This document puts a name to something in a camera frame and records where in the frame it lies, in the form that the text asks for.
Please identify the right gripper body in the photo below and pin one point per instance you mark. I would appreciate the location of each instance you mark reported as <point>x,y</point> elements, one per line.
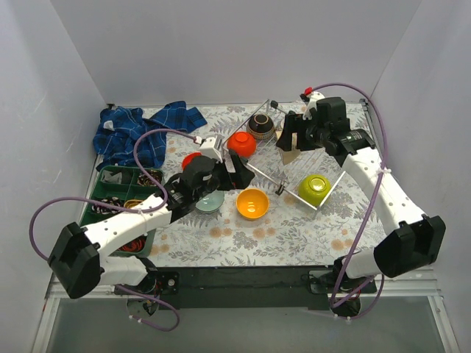
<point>299,132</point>

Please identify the aluminium frame rail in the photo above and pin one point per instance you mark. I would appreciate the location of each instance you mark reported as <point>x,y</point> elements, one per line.
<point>409,316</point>

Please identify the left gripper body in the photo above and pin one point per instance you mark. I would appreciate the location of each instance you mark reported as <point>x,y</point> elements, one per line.
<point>228,175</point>

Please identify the green compartment tray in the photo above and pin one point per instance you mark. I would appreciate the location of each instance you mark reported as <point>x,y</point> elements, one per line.
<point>126,187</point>

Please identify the yellow-orange bowl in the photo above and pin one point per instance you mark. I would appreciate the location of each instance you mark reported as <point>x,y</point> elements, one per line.
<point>252,203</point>

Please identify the blue plaid cloth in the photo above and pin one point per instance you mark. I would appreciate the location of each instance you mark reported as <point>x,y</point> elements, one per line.
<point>119,129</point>

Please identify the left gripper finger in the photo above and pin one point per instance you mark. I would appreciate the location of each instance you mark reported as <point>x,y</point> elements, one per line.
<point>241,171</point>
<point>228,183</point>

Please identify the beige bowl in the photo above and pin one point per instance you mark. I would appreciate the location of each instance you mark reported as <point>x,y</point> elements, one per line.
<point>289,156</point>

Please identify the red-orange bowl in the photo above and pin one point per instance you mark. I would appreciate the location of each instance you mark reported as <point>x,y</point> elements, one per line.
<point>187,160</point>
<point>243,143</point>

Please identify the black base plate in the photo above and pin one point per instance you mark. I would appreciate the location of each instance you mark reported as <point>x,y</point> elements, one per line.
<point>245,287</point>

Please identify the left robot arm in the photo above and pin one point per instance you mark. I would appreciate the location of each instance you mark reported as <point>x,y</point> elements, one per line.
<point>82,257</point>

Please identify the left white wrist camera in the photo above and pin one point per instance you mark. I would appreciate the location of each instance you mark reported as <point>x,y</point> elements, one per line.
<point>210,147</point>

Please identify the lime green bowl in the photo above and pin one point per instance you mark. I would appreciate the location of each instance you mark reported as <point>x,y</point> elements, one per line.
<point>314,188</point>

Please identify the metal wire dish rack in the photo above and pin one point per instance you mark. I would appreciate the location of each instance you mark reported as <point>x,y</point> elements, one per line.
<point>282,181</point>

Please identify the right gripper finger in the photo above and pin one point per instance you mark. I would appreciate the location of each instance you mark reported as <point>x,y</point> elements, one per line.
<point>293,123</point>
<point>305,141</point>

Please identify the pale green celadon bowl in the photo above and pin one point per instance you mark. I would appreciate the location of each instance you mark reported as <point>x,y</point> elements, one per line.
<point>211,203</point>

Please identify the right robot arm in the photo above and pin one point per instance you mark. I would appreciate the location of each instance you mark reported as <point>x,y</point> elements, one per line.
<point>413,239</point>

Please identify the black bowl with gold rim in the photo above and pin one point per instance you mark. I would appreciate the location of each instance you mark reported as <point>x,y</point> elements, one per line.
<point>260,126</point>

